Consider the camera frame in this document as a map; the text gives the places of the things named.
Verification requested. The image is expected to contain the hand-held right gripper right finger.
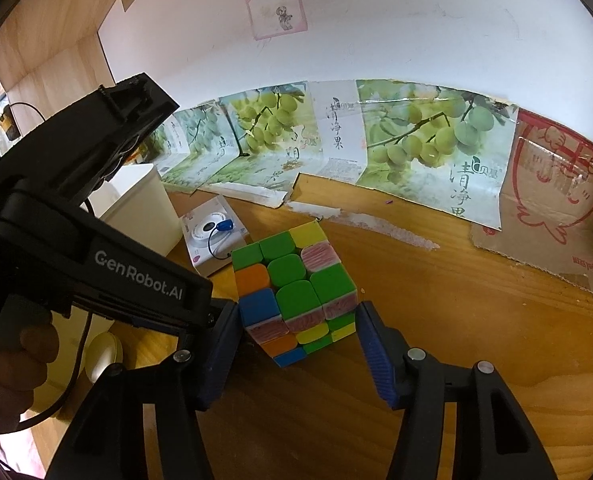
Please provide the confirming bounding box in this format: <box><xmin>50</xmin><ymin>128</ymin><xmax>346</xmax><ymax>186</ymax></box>
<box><xmin>356</xmin><ymin>301</ymin><xmax>559</xmax><ymax>480</ymax></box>

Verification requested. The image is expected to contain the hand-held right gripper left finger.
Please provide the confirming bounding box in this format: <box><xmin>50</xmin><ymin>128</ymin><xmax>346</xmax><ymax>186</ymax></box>
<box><xmin>46</xmin><ymin>300</ymin><xmax>240</xmax><ymax>480</ymax></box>

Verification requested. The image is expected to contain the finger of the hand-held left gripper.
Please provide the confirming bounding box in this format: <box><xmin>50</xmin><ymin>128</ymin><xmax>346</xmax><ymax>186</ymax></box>
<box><xmin>20</xmin><ymin>72</ymin><xmax>180</xmax><ymax>211</ymax></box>

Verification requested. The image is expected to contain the multicoloured puzzle cube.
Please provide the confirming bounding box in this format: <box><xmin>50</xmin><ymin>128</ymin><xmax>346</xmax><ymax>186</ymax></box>
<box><xmin>231</xmin><ymin>220</ymin><xmax>360</xmax><ymax>369</ymax></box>

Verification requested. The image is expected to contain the person's left hand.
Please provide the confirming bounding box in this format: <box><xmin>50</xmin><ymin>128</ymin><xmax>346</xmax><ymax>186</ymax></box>
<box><xmin>0</xmin><ymin>322</ymin><xmax>60</xmax><ymax>436</ymax></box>

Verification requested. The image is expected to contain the wooden desk hutch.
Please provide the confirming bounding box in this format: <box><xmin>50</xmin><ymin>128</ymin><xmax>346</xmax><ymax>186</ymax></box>
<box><xmin>0</xmin><ymin>0</ymin><xmax>150</xmax><ymax>162</ymax></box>

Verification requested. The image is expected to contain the yellow black tag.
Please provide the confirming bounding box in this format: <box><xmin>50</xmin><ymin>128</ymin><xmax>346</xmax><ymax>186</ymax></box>
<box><xmin>0</xmin><ymin>109</ymin><xmax>18</xmax><ymax>142</ymax></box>

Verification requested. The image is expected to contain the pink square sticker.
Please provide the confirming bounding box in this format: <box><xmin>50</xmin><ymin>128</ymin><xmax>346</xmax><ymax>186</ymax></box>
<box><xmin>244</xmin><ymin>0</ymin><xmax>309</xmax><ymax>42</ymax></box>

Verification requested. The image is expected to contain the grape print cardboard panel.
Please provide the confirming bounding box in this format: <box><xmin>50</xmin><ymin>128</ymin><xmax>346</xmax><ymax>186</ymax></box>
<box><xmin>150</xmin><ymin>79</ymin><xmax>520</xmax><ymax>234</ymax></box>

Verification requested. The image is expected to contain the brown cardboard with red drawing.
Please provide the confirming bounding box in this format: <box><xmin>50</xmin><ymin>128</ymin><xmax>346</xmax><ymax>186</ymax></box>
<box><xmin>470</xmin><ymin>106</ymin><xmax>593</xmax><ymax>302</ymax></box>

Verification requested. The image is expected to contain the thin black cable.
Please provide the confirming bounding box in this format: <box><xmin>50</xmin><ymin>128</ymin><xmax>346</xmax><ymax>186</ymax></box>
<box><xmin>0</xmin><ymin>102</ymin><xmax>44</xmax><ymax>162</ymax></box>

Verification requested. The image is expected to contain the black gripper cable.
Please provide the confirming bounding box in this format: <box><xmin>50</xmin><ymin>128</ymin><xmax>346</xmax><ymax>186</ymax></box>
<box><xmin>15</xmin><ymin>309</ymin><xmax>95</xmax><ymax>432</ymax></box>

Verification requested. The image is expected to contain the white box with blue ring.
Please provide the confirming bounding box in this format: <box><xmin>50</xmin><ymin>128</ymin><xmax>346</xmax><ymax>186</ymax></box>
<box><xmin>180</xmin><ymin>197</ymin><xmax>250</xmax><ymax>279</ymax></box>

